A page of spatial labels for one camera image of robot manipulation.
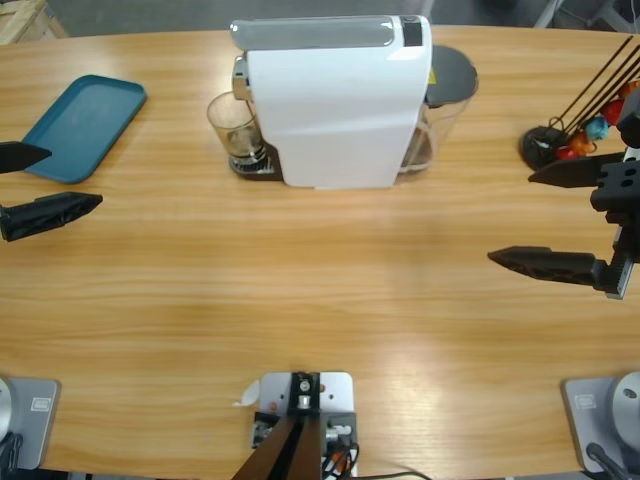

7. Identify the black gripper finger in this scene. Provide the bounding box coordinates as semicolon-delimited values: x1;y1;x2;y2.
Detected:
0;141;53;175
0;191;104;243

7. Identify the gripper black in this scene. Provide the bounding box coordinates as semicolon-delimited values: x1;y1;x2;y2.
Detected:
486;146;640;301

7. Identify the clear drinking glass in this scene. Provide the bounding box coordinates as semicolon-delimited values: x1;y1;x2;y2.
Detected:
206;91;271;172

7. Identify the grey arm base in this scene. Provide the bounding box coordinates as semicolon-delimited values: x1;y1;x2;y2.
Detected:
562;370;640;474
0;377;62;471

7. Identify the blue coffee capsule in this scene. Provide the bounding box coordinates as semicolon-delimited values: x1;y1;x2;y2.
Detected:
584;115;611;141

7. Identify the white capsule coffee machine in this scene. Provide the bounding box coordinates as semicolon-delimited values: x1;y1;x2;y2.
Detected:
230;14;435;192

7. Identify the teal plastic tray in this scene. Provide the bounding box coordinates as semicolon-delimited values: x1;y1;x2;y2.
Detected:
22;74;148;185

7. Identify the black capsule holder with rods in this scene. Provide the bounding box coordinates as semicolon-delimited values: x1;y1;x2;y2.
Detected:
518;34;640;171

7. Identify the wooden pallet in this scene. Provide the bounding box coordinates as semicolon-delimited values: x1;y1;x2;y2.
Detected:
0;0;69;46

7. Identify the clear water tank dark lid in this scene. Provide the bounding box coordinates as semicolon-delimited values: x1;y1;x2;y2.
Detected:
404;43;480;174

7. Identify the drip tray with metal grille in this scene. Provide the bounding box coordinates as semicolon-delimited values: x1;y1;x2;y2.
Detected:
228;153;284;182

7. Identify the white paper tag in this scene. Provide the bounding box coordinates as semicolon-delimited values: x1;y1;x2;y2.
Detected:
232;378;262;407

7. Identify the white metal frame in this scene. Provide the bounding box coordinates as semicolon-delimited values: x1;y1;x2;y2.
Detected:
532;0;564;29

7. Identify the black base cable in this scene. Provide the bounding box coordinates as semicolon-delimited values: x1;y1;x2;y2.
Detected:
0;432;24;471
585;442;634;480

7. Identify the black cable at mount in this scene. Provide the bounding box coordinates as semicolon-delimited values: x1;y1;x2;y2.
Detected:
319;442;431;480

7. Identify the dark camera mount post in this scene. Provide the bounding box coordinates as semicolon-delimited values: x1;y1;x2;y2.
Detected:
232;371;324;480

